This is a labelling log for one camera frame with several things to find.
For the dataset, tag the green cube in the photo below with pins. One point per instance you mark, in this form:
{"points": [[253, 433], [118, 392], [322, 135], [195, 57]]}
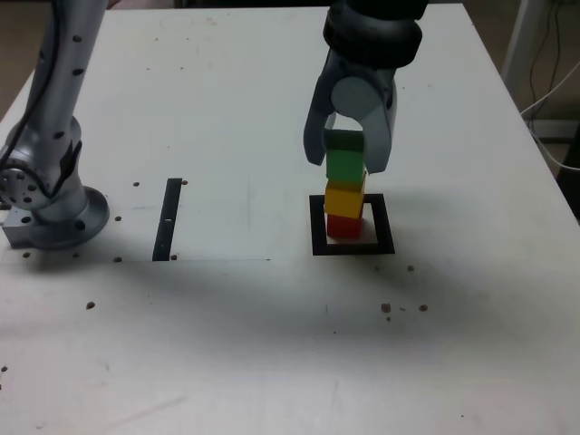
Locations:
{"points": [[343, 163]]}

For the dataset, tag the white metal post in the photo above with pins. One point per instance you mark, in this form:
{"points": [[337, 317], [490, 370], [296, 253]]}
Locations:
{"points": [[521, 36]]}

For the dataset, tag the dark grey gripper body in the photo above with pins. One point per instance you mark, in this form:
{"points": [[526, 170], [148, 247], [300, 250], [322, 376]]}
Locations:
{"points": [[362, 70]]}

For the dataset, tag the black tape square outline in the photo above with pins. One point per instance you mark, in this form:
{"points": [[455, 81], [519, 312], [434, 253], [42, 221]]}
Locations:
{"points": [[385, 226]]}

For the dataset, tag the red cube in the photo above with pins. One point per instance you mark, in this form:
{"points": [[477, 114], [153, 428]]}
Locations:
{"points": [[344, 227]]}

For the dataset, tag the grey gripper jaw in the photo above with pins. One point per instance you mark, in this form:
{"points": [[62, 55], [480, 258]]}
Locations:
{"points": [[315, 136], [378, 136]]}

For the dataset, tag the black tape strip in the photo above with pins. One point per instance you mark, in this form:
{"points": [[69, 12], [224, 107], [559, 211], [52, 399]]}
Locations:
{"points": [[165, 226]]}

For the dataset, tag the yellow cube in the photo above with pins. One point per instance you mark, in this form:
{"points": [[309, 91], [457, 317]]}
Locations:
{"points": [[343, 201]]}

